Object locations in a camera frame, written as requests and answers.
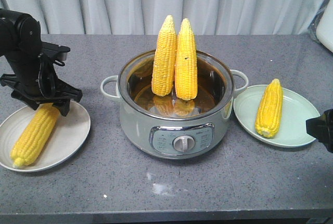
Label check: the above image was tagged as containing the yellow corn cob black speck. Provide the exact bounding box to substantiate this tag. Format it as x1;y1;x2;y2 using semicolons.
175;18;198;101

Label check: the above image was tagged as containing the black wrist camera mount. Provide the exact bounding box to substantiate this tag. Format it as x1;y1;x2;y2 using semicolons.
42;42;71;67

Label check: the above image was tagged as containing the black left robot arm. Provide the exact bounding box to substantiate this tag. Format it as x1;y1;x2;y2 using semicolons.
1;9;258;166

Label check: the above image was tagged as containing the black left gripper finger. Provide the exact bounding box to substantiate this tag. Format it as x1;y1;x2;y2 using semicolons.
53;79;83;116
306;109;332;153
11;91;41;110

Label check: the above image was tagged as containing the light green round plate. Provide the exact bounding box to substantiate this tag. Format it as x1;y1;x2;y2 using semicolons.
233;85;319;148

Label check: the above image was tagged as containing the white round plate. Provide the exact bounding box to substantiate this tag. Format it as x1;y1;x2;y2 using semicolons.
1;101;91;173

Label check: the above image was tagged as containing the white appliance at edge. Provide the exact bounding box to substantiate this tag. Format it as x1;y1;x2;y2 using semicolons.
316;0;333;52

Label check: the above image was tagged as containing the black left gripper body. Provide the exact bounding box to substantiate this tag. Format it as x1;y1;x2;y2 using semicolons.
1;49;60;101

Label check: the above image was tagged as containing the grey pleated curtain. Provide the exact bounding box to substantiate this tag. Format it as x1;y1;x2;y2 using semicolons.
1;0;325;35

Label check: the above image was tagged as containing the green electric cooking pot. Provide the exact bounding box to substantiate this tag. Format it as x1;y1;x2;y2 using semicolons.
101;50;249;159

